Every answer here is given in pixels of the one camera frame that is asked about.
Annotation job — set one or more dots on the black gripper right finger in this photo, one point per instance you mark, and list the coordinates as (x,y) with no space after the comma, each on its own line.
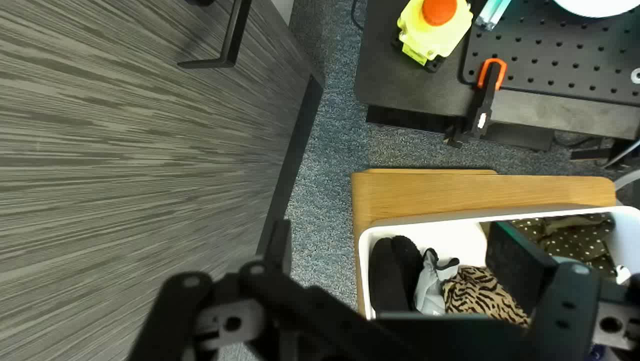
(561,300)

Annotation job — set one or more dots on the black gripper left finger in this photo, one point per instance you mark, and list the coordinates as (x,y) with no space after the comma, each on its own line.
(169,331)

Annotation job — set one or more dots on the dark dotted cloth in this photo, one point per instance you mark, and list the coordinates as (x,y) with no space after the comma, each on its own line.
(580,238)

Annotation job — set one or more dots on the leopard print cloth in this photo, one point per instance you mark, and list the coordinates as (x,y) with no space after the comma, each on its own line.
(476,292)

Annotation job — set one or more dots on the white plastic basket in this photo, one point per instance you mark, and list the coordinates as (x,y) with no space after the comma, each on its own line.
(463,238)

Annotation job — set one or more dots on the grey white cloth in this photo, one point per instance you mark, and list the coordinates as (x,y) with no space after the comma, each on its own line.
(428,297)

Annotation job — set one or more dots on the black cloth in basket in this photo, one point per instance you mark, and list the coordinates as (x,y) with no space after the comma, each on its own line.
(392,276)

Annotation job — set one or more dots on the orange black clamp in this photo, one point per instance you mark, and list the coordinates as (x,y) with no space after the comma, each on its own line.
(488,82)

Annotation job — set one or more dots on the teal marker pens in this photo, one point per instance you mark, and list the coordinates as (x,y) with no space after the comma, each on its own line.
(493,12)

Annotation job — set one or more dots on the yellow emergency stop button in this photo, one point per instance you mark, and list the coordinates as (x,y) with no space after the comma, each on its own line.
(432,28)

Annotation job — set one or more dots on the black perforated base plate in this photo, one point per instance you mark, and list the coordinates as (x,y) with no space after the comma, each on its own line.
(564,73)

